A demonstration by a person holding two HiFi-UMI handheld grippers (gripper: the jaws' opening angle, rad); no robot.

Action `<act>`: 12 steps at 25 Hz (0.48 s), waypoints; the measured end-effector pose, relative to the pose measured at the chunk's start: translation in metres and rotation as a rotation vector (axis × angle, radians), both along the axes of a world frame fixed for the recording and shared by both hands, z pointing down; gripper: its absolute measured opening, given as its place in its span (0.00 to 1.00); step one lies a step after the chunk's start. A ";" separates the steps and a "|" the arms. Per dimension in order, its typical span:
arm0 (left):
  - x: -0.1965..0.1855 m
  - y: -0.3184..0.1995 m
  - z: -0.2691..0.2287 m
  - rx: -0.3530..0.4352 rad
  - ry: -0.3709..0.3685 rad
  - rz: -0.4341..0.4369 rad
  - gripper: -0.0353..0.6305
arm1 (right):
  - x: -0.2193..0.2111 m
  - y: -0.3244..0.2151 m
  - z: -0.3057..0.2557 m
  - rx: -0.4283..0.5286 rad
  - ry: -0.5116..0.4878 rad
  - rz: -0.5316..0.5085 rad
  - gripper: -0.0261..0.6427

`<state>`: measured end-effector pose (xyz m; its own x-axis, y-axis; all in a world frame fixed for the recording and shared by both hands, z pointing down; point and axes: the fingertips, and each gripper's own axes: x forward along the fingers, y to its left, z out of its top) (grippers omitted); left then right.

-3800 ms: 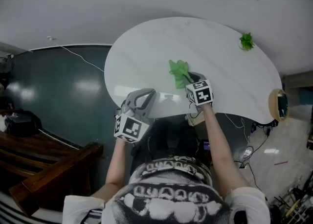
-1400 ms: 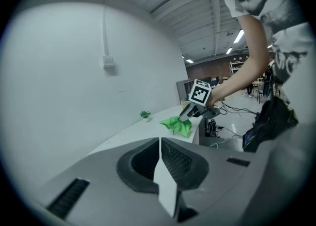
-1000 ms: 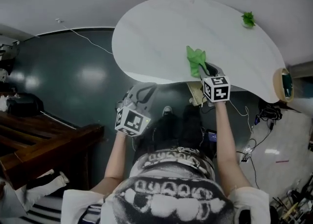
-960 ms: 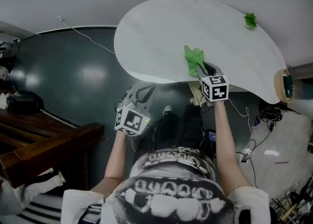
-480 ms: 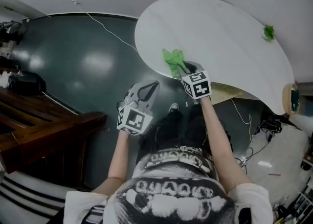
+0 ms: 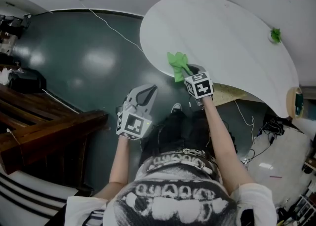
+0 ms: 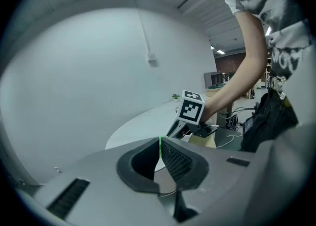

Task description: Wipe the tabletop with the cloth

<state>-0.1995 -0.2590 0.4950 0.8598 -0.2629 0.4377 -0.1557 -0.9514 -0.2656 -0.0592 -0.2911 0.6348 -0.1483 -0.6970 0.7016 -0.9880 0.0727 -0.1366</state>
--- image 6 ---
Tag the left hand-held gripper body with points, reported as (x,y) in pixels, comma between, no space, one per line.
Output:
(134,126)

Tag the person's black white shoe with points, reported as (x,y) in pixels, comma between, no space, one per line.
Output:
(176,107)

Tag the white curved table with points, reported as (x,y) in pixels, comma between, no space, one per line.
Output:
(222,42)

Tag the person's black trousers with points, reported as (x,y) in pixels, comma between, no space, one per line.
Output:
(172,131)

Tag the green cloth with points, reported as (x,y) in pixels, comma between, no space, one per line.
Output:
(177,64)

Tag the person's left forearm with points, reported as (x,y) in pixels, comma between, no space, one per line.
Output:
(121,165)

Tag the small potted green plant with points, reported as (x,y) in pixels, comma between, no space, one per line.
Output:
(276,35)

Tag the dark green folded fabric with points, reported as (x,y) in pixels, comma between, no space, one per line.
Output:
(299,104)

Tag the person's black white printed shirt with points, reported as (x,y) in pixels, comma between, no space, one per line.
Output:
(172,195)

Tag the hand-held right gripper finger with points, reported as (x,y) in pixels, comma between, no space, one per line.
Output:
(186,72)
(201,69)

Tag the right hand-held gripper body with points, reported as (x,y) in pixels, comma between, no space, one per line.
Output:
(201,86)

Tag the tape roll with green inside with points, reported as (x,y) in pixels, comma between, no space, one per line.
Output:
(290,104)

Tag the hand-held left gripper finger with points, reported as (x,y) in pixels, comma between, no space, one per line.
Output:
(132,96)
(150,106)

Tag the black bag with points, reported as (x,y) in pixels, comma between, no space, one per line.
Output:
(27,82)

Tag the person's right forearm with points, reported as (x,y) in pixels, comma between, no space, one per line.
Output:
(222,146)

